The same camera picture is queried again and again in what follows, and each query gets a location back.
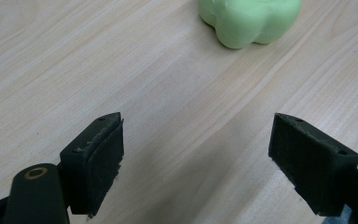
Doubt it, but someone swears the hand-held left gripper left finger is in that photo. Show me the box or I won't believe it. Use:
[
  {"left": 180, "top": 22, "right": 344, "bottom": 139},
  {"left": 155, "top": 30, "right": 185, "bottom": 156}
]
[{"left": 59, "top": 111, "right": 125, "bottom": 218}]

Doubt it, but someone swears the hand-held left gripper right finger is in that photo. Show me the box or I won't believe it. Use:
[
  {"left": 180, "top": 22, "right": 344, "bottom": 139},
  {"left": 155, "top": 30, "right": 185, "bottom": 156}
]
[{"left": 268, "top": 112, "right": 358, "bottom": 217}]

